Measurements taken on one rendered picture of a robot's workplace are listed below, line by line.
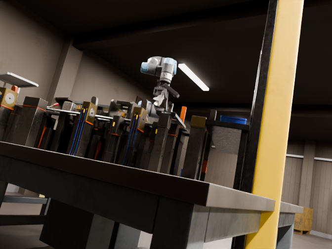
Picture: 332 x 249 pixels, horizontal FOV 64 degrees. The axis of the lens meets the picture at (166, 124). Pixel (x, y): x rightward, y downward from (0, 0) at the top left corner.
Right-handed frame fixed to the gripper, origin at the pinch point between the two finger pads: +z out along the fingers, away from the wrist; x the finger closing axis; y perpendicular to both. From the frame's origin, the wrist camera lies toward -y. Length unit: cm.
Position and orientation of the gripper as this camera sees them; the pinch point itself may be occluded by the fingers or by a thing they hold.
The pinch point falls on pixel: (162, 109)
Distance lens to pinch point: 170.9
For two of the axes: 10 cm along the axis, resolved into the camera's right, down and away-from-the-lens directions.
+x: -2.5, -2.5, -9.4
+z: -1.9, 9.6, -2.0
